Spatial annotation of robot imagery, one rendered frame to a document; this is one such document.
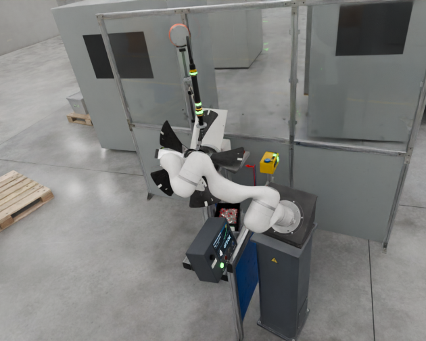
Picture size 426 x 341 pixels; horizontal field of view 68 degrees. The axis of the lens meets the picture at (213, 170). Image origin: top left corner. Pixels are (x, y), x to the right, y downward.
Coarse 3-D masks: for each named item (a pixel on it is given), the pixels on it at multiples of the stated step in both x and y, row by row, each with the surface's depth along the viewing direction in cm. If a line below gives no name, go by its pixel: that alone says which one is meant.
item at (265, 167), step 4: (268, 152) 241; (272, 152) 240; (264, 156) 237; (268, 156) 236; (272, 156) 236; (276, 156) 235; (264, 160) 232; (260, 164) 232; (264, 164) 231; (268, 164) 229; (272, 164) 228; (276, 164) 237; (260, 168) 234; (264, 168) 233; (268, 168) 231; (272, 168) 230; (260, 172) 236; (264, 172) 234; (268, 172) 233; (272, 172) 232
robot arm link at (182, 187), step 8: (160, 160) 154; (168, 160) 149; (176, 160) 151; (168, 168) 148; (176, 168) 149; (176, 176) 147; (176, 184) 143; (184, 184) 142; (192, 184) 143; (176, 192) 143; (184, 192) 142; (192, 192) 145
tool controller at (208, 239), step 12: (204, 228) 159; (216, 228) 156; (228, 228) 161; (204, 240) 151; (216, 240) 151; (228, 240) 160; (192, 252) 146; (204, 252) 143; (216, 252) 151; (228, 252) 160; (192, 264) 150; (204, 264) 146; (216, 264) 150; (204, 276) 152; (216, 276) 149
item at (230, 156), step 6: (228, 150) 222; (234, 150) 220; (240, 150) 218; (210, 156) 220; (216, 156) 219; (222, 156) 218; (228, 156) 217; (234, 156) 215; (240, 156) 214; (216, 162) 214; (222, 162) 213; (228, 162) 213; (234, 162) 212; (240, 162) 211; (228, 168) 210; (234, 168) 209
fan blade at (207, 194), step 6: (204, 180) 222; (204, 192) 219; (210, 192) 220; (192, 198) 217; (198, 198) 217; (204, 198) 218; (216, 198) 220; (192, 204) 216; (198, 204) 217; (204, 204) 217; (210, 204) 218
